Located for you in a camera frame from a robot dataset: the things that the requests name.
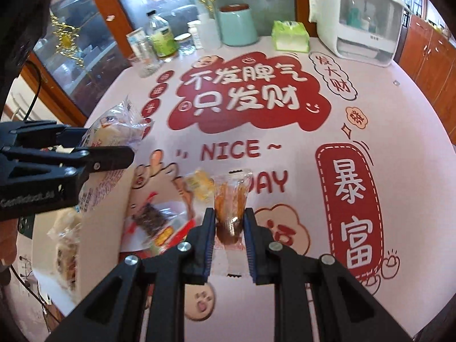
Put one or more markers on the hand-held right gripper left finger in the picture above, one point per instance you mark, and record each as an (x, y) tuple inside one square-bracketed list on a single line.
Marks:
[(210, 242)]

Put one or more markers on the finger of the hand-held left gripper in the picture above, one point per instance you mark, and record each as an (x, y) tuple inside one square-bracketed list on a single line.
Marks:
[(67, 133), (110, 156)]

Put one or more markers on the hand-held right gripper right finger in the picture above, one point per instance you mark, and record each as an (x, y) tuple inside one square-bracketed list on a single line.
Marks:
[(249, 245)]

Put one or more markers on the clear bread packet blue print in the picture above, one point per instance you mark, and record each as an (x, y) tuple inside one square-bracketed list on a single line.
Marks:
[(117, 128)]

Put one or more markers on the pale pastry packet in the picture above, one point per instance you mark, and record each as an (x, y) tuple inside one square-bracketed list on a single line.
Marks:
[(66, 224)]

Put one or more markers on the orange brown snack packet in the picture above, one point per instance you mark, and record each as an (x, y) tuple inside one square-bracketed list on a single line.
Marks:
[(229, 199)]

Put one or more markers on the white storage box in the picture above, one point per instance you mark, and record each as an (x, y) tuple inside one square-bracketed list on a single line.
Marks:
[(103, 238)]

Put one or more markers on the yellow red snack packet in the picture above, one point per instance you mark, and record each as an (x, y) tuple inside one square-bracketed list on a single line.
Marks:
[(167, 237)]

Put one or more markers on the small yellow snack packet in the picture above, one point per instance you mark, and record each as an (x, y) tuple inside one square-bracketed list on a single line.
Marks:
[(201, 185)]

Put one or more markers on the glass cup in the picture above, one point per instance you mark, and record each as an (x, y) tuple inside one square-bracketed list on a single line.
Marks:
[(146, 67)]

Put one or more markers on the white blue carton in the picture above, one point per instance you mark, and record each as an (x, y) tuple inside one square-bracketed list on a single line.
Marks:
[(133, 37)]

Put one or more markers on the glass bottle green label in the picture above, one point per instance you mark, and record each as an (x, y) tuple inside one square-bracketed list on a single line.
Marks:
[(164, 41)]

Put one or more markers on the small glass jar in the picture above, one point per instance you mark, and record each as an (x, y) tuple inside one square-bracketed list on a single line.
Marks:
[(183, 42)]

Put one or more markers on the white pill bottle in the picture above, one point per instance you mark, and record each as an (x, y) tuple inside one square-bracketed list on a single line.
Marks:
[(194, 35)]

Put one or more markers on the white squeeze bottle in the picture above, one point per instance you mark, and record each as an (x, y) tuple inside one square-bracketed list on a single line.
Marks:
[(210, 32)]

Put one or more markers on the teal canister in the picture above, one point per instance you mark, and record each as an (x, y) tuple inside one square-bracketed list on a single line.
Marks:
[(237, 26)]

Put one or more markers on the printed pink tablecloth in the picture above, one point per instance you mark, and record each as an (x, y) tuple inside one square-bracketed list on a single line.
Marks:
[(409, 142)]

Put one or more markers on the green tissue pack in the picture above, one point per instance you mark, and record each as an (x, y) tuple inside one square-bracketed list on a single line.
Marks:
[(290, 37)]

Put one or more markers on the white sterilizer appliance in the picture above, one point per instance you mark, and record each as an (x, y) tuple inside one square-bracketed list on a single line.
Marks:
[(329, 17)]

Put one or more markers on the wooden cabinet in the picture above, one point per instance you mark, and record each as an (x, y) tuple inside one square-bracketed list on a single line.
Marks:
[(427, 53)]

